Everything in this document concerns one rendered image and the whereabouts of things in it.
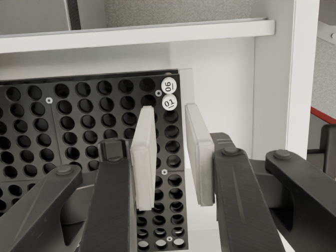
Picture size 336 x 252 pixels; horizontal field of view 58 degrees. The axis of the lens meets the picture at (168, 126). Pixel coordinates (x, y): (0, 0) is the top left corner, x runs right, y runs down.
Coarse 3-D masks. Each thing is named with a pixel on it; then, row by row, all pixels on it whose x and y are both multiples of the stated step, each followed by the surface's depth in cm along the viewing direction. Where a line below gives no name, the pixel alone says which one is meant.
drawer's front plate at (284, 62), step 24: (264, 0) 27; (288, 0) 22; (312, 0) 21; (288, 24) 22; (312, 24) 21; (264, 48) 28; (288, 48) 22; (312, 48) 22; (264, 72) 28; (288, 72) 23; (312, 72) 22; (264, 96) 29; (288, 96) 23; (264, 120) 29; (288, 120) 24; (264, 144) 30; (288, 144) 24
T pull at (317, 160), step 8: (328, 128) 26; (320, 136) 27; (328, 136) 26; (320, 144) 27; (328, 144) 26; (312, 152) 26; (320, 152) 26; (328, 152) 26; (312, 160) 26; (320, 160) 26; (328, 160) 26; (320, 168) 27; (328, 168) 27
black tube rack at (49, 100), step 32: (0, 96) 25; (32, 96) 26; (64, 96) 26; (96, 96) 26; (128, 96) 26; (0, 128) 30; (32, 128) 26; (64, 128) 26; (96, 128) 26; (128, 128) 30; (160, 128) 26; (0, 160) 27; (32, 160) 27; (64, 160) 27; (96, 160) 27; (160, 160) 27; (0, 192) 32; (160, 192) 32; (160, 224) 30
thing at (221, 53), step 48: (0, 48) 25; (48, 48) 25; (96, 48) 31; (144, 48) 31; (192, 48) 31; (240, 48) 31; (240, 96) 32; (240, 144) 34; (192, 192) 36; (192, 240) 36
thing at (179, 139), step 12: (180, 96) 26; (180, 108) 26; (180, 120) 26; (180, 132) 27; (180, 144) 27; (168, 156) 27; (180, 156) 27; (168, 168) 28; (180, 168) 28; (168, 180) 28; (180, 180) 28; (168, 192) 28; (168, 204) 29; (168, 216) 29
